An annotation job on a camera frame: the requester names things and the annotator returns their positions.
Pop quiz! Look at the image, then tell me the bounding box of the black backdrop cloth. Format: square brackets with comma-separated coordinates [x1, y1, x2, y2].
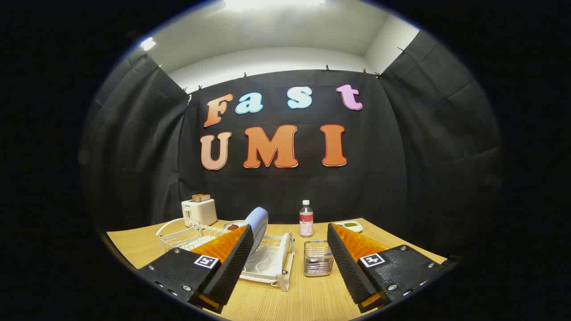
[80, 29, 502, 259]

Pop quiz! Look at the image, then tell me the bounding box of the blue plate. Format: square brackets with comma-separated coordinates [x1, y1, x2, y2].
[243, 207, 269, 257]

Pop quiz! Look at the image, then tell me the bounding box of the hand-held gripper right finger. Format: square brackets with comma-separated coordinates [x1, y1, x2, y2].
[327, 223, 451, 313]

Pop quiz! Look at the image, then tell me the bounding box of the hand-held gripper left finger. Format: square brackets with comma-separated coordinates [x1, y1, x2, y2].
[137, 224, 254, 314]

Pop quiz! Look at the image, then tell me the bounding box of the white wire dish rack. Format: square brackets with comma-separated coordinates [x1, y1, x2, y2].
[155, 218, 296, 292]

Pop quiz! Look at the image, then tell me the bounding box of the clear bottle with red label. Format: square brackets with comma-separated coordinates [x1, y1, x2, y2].
[299, 200, 314, 237]

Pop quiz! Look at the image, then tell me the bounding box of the white divided tray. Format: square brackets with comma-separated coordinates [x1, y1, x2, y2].
[334, 220, 364, 234]

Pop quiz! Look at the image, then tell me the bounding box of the white toaster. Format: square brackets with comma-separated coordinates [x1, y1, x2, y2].
[181, 198, 218, 227]

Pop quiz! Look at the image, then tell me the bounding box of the metal wire basket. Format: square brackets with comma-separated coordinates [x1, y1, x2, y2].
[303, 240, 334, 277]

